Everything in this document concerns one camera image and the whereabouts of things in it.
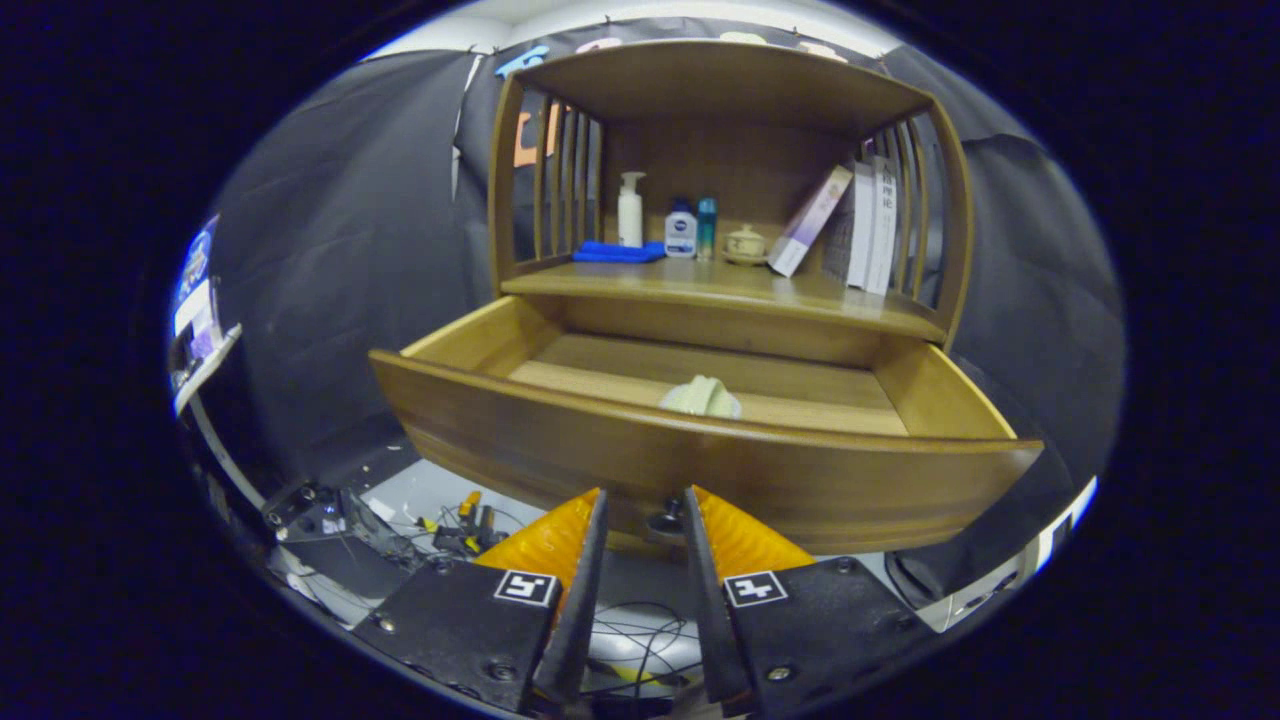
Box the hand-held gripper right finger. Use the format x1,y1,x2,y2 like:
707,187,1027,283
683,484,938,719

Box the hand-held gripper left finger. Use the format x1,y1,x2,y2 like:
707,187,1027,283
350,486,610,715

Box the wooden drawer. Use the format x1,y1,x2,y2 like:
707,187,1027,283
368,295,1046,556

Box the pale green handled sponge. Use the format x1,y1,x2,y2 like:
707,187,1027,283
658,375,743,419

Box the wooden cabinet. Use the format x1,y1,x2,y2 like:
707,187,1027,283
488,40,976,351

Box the orange yellow hand tools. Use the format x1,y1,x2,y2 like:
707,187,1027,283
418,490,501,556

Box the black floor equipment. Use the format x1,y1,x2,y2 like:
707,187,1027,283
262,478,421,591

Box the blue cloth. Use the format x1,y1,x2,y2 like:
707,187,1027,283
572,240,667,264

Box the cream lidded teacup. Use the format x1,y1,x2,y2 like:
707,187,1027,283
722,224,769,266

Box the small white blue-capped bottle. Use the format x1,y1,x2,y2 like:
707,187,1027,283
664,198,698,259

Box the patterned cover book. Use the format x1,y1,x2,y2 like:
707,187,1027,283
822,158,879,289

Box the white pump bottle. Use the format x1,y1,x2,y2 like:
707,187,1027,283
616,171,647,248

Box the purple white book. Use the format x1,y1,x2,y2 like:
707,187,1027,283
767,164,855,278

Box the black floor cables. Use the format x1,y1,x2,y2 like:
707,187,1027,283
585,600,706,696

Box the colourful wall poster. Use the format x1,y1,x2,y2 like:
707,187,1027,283
170,215,243,416

